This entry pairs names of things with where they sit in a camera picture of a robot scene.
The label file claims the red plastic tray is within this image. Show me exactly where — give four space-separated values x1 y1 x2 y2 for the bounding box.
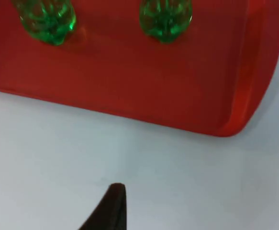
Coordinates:
0 0 279 138

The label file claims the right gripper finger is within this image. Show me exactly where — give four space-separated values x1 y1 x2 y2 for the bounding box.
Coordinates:
78 183 128 230

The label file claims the green plastic bottle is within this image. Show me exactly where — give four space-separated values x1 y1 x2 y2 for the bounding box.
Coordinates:
11 0 77 46
138 0 194 45

